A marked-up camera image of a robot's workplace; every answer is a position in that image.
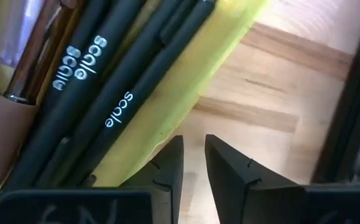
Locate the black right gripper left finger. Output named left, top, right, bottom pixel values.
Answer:
left=0, top=134, right=185, bottom=224

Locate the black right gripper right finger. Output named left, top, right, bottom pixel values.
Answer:
left=204, top=134, right=360, bottom=224

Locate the yellow translucent supply box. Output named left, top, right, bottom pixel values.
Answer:
left=0, top=0, right=274, bottom=224

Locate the black scale pen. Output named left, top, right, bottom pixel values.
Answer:
left=0, top=0, right=148, bottom=200
left=38, top=0, right=115, bottom=119
left=35, top=0, right=218, bottom=189

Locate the brown pen with chrome ring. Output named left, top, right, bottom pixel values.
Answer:
left=0, top=0, right=86, bottom=207

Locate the purple clear-tipped marker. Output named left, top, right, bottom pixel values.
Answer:
left=0, top=0, right=45, bottom=68

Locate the black aluminium table frame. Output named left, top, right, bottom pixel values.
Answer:
left=311, top=0, right=360, bottom=185

